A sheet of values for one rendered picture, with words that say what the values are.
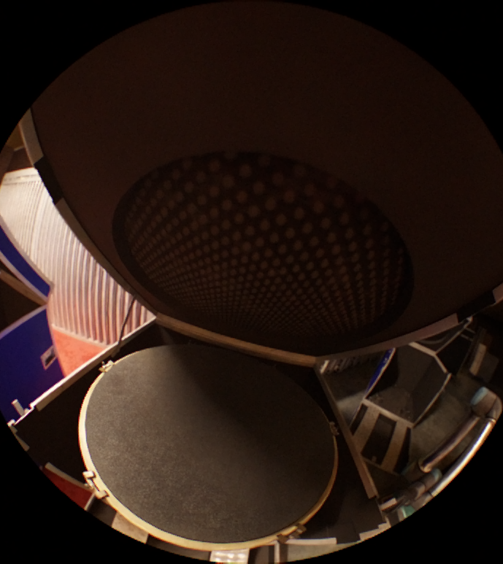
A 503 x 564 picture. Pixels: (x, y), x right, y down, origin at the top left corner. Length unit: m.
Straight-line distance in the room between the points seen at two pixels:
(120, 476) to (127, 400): 0.25
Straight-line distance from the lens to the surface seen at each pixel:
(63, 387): 0.73
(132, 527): 1.35
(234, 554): 1.36
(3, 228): 0.98
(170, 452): 0.51
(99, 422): 0.57
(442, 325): 0.57
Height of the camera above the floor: 1.46
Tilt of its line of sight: 9 degrees down
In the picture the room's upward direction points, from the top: 16 degrees clockwise
